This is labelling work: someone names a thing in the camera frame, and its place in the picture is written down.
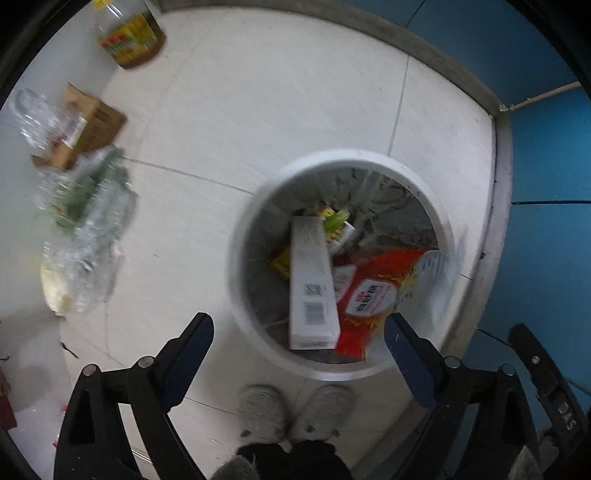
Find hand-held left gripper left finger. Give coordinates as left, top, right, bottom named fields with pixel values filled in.
left=54, top=312, right=215, bottom=480

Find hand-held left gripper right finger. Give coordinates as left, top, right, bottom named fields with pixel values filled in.
left=383, top=313, right=542, bottom=480

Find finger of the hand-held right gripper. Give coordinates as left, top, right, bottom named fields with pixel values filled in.
left=508, top=323, right=563, bottom=398

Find large red packet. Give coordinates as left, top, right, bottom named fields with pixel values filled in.
left=332, top=249, right=428, bottom=361

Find clear packet white print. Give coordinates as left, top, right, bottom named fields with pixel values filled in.
left=397, top=249, right=455, bottom=324

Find long white box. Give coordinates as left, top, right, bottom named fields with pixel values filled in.
left=288, top=216, right=341, bottom=350

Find yellow packet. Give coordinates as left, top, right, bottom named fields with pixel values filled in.
left=270, top=247, right=293, bottom=280

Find green wrapper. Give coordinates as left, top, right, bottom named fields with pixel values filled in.
left=323, top=209, right=352, bottom=232

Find white trash bin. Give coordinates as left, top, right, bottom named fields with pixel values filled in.
left=228, top=148, right=468, bottom=381

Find grey fuzzy slipper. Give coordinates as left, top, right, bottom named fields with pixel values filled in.
left=291, top=383, right=356, bottom=441
left=238, top=385, right=289, bottom=446

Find person's dark clothing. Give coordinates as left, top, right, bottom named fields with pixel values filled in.
left=235, top=440, right=354, bottom=480

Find clear bag yellowish contents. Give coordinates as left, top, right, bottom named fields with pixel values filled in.
left=39, top=231, right=125, bottom=317

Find plastic bag of vegetables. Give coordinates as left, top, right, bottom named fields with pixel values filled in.
left=39, top=148, right=139, bottom=241

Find blue cabinet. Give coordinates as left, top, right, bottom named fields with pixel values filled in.
left=342, top=0, right=591, bottom=480

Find brown cardboard box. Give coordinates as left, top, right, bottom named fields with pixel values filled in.
left=31, top=83, right=127, bottom=171

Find crumpled clear plastic bag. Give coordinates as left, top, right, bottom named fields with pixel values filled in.
left=9, top=88, right=88, bottom=153

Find glass jar yellow label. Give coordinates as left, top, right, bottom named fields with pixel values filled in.
left=90, top=0, right=167, bottom=70

